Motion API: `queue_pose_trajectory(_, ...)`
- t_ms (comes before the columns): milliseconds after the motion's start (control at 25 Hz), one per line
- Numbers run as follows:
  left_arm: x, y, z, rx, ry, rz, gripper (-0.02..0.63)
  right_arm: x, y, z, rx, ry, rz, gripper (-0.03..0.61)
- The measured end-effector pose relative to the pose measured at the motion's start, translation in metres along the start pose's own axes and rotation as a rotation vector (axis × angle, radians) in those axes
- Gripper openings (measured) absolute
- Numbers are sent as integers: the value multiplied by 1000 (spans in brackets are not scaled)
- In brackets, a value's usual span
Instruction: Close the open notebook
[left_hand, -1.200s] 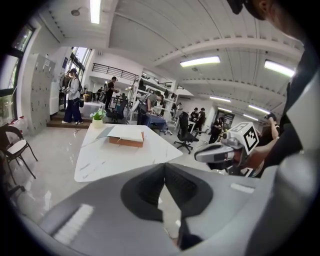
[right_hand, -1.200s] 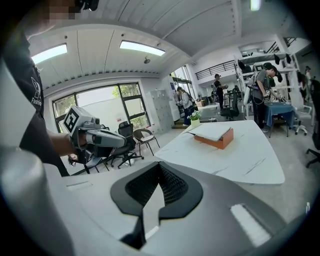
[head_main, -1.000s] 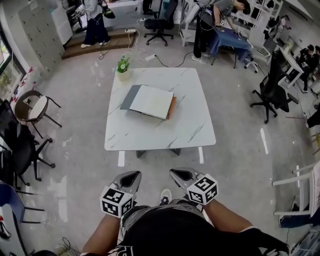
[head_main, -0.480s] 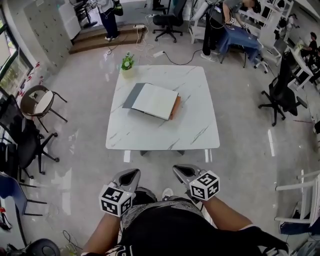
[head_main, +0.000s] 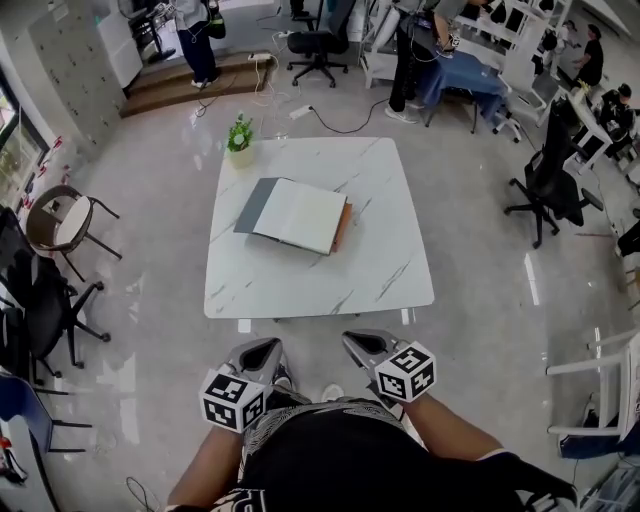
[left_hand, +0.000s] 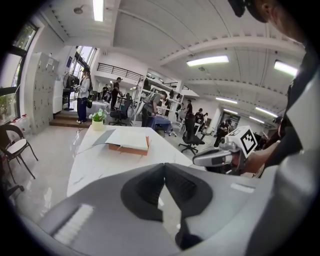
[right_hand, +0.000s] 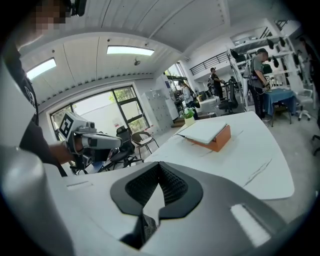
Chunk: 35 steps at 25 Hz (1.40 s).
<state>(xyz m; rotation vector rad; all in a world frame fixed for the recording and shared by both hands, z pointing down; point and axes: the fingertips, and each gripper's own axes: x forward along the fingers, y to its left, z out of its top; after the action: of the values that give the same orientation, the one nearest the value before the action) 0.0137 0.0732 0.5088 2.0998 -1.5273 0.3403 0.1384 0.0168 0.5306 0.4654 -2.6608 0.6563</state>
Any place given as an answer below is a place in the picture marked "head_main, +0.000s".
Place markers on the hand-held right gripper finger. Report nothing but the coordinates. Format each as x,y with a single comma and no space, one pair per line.
362,359
387,337

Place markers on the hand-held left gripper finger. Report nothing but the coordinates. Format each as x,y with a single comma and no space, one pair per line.
275,370
239,354

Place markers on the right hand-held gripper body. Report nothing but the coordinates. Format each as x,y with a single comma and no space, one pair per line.
407,372

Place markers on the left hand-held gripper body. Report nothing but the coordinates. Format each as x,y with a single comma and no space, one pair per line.
230,400

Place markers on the book grey cover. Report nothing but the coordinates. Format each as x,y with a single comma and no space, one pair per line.
300,215

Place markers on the person's right forearm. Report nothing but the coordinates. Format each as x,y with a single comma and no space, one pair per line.
445,425

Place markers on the person's left forearm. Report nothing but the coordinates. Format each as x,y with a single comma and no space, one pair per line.
210,465

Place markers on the person's left shoe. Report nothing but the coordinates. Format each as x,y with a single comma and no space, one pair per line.
283,376

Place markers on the person's shoe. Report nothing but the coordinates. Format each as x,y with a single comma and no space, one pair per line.
332,392
283,376

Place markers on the person's patterned shorts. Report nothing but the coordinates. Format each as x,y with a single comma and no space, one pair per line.
265,425

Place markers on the person's right shoe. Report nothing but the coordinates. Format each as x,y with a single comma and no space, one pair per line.
332,392

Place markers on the white marble table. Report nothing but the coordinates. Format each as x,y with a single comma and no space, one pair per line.
300,285

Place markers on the person's black printed shirt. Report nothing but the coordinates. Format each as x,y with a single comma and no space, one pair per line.
350,460

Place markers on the black office chair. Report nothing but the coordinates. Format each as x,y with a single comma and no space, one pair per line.
40,310
555,175
315,40

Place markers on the blue chair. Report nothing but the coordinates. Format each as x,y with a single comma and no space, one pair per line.
25,405

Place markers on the small potted green plant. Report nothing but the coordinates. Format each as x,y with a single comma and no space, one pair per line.
240,142

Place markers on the brown round chair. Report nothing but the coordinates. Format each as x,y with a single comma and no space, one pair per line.
75,220

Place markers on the white storage rack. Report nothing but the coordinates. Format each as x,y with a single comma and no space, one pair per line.
615,485

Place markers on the white power strip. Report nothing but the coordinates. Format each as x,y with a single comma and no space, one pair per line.
259,56
300,112

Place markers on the white office chair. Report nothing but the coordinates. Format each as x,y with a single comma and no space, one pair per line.
520,107
382,35

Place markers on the blue cloth covered table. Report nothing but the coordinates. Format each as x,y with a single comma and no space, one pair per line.
465,75

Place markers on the wooden step platform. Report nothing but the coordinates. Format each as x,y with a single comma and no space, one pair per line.
175,85

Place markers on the white desk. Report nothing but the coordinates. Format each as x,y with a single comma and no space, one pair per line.
592,130

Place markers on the large window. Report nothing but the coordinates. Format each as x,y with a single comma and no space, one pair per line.
20,155

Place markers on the white shelf unit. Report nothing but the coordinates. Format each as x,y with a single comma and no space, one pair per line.
520,60

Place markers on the grey metal cabinet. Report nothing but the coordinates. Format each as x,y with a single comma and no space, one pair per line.
75,75

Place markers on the white frame table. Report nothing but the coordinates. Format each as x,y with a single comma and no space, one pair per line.
627,380

